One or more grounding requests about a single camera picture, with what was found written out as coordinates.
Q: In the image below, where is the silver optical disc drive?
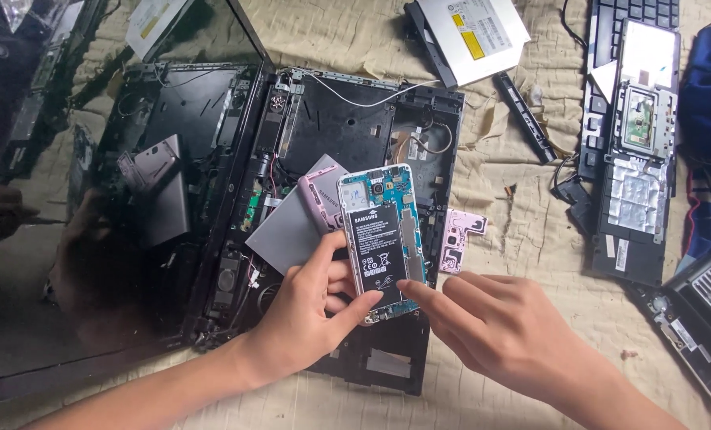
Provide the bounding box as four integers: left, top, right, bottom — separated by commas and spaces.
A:
403, 0, 533, 90

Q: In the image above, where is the white thin cable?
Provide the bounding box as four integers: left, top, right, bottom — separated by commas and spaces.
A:
289, 67, 441, 109

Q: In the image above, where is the pink phone inner frame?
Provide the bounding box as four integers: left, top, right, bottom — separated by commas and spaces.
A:
438, 208, 489, 275

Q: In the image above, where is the black laptop palmrest with keyboard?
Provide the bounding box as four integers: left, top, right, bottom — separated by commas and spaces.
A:
576, 0, 683, 289

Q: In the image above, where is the pink phone back cover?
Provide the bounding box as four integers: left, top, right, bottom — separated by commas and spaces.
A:
297, 165, 349, 235

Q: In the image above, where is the black speaker with cable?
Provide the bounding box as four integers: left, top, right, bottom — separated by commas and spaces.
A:
550, 152, 596, 235

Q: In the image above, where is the black phone battery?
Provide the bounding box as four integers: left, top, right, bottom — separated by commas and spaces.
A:
344, 203, 410, 311

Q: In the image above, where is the black laptop speaker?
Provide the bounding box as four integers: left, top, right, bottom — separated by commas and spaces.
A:
214, 256, 244, 313

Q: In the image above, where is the black laptop display panel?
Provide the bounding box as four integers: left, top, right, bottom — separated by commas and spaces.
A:
0, 0, 274, 408

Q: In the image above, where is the green circuit board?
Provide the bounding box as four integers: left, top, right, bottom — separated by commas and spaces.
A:
241, 188, 262, 233

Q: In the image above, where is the grey flat sheet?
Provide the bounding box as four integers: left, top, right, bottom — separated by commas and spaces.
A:
244, 153, 352, 277

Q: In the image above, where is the person's right hand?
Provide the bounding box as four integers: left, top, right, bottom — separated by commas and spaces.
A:
396, 272, 590, 408

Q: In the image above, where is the white smartphone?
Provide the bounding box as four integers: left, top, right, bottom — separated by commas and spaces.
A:
336, 162, 429, 327

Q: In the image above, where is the black drive bezel strip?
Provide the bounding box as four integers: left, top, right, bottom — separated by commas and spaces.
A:
492, 71, 559, 166

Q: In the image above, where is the black laptop bottom cover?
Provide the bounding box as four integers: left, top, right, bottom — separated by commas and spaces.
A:
629, 251, 711, 422

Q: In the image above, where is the black laptop base chassis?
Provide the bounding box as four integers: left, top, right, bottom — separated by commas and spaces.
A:
181, 64, 467, 399

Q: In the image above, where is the black thin cable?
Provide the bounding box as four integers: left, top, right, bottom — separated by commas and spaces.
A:
561, 0, 589, 50

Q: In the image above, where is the person's left hand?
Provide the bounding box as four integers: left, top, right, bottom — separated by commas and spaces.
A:
240, 230, 386, 390

